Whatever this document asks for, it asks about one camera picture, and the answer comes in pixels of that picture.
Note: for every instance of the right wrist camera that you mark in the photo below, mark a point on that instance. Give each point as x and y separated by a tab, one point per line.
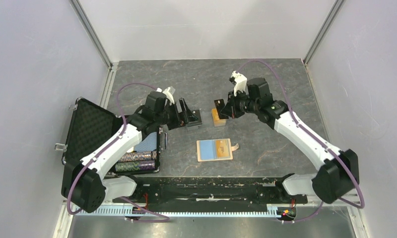
239	81

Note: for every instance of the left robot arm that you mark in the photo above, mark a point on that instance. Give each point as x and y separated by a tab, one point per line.
84	182

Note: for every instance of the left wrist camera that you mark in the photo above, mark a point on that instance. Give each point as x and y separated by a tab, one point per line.
169	92

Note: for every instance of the black credit card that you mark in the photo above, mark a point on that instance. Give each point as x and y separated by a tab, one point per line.
219	105

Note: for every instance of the black foam-lined case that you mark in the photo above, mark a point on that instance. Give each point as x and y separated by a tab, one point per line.
91	126

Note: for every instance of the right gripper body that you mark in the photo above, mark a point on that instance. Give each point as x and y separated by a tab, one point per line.
240	104

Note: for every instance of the beige leather card holder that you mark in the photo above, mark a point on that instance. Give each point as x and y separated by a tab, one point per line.
206	150

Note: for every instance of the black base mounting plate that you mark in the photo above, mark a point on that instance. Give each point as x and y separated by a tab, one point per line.
256	189

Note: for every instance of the clear acrylic card stand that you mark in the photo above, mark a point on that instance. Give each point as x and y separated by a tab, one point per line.
207	121

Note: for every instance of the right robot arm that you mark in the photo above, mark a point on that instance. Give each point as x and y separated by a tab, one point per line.
337	170

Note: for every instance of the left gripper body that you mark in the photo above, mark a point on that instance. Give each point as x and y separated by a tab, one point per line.
173	120

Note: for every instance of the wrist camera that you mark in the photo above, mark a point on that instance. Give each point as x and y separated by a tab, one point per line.
169	92
239	81

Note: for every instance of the orange credit card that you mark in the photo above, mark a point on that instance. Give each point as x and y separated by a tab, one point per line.
222	148

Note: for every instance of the white cable duct strip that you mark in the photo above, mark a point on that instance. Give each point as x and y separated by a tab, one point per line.
126	210

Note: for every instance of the chrome case handle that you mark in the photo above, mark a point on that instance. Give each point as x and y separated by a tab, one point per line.
165	140

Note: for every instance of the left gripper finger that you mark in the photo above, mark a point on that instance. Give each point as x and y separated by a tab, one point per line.
189	119
184	107

